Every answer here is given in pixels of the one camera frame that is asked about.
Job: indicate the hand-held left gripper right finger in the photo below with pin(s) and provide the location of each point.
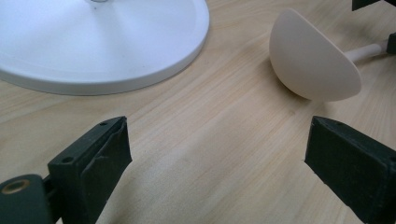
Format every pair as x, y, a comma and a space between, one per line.
358, 168

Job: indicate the white plastic ladle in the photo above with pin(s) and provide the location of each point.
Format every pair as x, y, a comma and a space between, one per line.
308, 59

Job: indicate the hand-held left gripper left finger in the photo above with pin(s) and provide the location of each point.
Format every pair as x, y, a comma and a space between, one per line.
93, 158

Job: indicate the white round lamp base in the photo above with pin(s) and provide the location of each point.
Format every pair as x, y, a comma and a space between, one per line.
102, 43

